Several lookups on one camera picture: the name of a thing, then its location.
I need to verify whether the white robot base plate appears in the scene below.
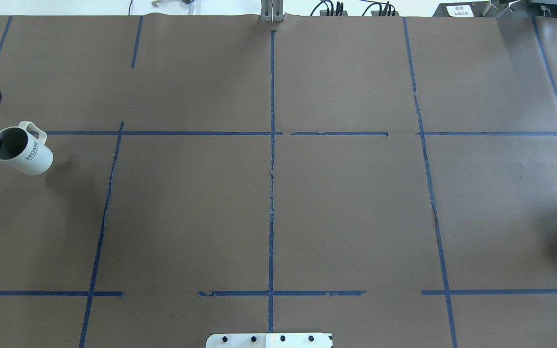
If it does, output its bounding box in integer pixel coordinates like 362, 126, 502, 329
205, 333, 334, 348

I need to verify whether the aluminium extrusion post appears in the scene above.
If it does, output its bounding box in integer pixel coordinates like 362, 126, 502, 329
260, 0, 285, 23

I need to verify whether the grey labelled control box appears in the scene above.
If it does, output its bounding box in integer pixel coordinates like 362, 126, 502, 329
432, 0, 489, 18

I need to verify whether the white ribbed HOME mug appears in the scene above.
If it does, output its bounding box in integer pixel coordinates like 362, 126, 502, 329
0, 121, 54, 175

